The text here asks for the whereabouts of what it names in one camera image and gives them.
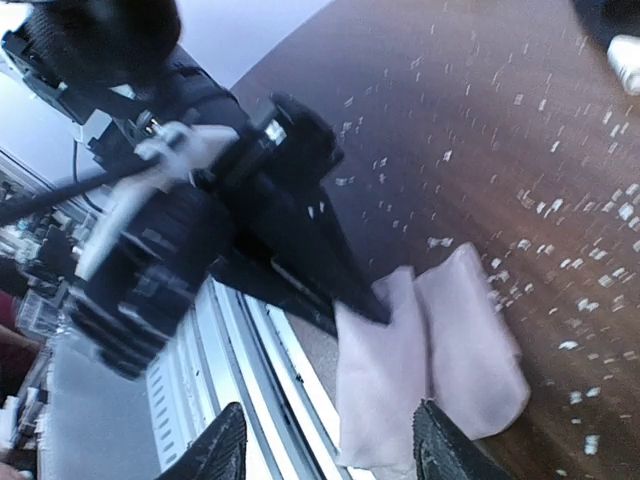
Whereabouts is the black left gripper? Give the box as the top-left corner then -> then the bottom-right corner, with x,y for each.
1,1 -> 391,379

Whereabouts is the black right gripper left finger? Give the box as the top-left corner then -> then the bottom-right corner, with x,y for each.
158,402 -> 248,480

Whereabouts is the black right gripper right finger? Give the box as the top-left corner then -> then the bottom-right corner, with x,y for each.
412,400 -> 511,480

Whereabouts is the pink and white underwear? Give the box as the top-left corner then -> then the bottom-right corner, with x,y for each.
334,243 -> 531,469

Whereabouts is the black underwear white waistband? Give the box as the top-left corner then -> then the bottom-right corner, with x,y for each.
572,0 -> 639,96

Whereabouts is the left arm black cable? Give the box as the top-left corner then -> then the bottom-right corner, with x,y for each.
0,139 -> 166,226

